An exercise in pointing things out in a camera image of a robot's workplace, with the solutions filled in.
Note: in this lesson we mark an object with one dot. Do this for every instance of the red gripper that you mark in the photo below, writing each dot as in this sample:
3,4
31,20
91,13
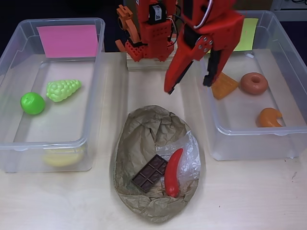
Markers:
189,51

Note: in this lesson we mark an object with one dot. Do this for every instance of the orange toy waffle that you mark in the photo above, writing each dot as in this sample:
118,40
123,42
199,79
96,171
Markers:
224,88

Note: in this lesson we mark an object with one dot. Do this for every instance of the brown toy doughnut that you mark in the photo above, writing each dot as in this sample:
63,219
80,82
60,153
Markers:
247,87

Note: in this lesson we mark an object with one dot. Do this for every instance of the orange toy croissant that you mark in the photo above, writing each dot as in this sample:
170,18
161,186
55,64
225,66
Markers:
265,118

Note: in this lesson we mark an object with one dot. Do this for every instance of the red toy chili pepper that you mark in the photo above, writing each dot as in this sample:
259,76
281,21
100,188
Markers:
172,172

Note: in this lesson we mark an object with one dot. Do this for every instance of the brown toy chocolate bar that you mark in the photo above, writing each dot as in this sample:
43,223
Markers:
148,173

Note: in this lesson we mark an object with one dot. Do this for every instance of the pale green toy grapes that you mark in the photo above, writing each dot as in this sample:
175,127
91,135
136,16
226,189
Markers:
62,91

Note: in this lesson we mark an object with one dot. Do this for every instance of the yellow toy banana bunch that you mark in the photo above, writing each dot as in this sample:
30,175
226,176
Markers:
62,159

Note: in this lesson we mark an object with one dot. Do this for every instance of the green toy apple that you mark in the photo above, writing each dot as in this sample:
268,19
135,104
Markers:
32,103

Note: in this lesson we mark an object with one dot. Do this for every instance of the red robot arm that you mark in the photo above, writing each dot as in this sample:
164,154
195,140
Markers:
156,36

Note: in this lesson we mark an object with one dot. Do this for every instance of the yellow-green paper label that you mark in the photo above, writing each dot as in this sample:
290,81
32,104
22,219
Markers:
247,36

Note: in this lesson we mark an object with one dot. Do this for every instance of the clear plastic bin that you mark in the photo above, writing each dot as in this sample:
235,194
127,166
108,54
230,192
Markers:
251,143
60,124

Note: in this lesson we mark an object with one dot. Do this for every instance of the pink paper label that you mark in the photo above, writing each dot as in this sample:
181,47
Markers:
69,40

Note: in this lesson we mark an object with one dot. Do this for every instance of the wooden base block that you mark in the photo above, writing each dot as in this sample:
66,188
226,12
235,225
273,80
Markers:
148,65

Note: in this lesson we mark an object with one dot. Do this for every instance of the orange table clamp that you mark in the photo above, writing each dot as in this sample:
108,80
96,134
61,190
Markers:
130,24

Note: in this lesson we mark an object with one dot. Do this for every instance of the crumpled brown paper bag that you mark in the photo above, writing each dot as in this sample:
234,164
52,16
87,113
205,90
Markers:
156,210

